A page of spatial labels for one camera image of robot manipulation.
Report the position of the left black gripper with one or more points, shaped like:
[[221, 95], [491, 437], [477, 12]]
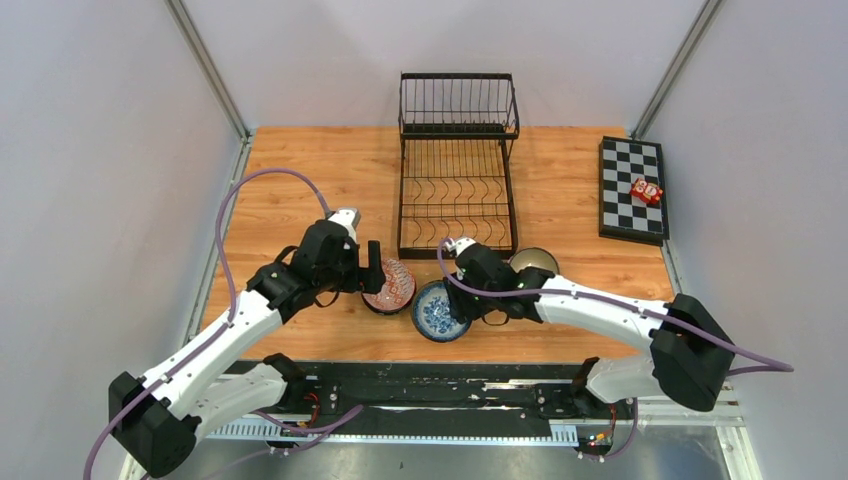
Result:
[[359, 281]]

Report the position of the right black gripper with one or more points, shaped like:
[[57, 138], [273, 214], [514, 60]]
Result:
[[463, 311]]

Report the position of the blue floral bowl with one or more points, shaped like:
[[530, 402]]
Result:
[[432, 317]]

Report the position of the black wire dish rack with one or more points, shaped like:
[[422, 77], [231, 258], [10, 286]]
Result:
[[456, 134]]

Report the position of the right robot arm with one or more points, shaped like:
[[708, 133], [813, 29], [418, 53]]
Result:
[[685, 354]]

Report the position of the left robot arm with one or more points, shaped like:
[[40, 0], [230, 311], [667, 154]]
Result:
[[212, 351]]

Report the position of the red patterned bowl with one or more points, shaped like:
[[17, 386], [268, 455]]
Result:
[[397, 291]]

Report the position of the white orange bowl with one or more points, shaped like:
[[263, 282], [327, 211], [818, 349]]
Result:
[[534, 257]]

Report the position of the black white checkerboard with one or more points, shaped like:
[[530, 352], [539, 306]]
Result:
[[632, 205]]

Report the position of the small red toy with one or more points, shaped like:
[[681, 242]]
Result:
[[647, 192]]

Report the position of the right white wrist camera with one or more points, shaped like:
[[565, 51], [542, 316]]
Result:
[[455, 247]]

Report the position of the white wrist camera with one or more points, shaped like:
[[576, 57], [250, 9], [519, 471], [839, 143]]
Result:
[[349, 218], [455, 247]]

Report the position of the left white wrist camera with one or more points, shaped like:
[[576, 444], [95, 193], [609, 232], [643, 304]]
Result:
[[349, 218]]

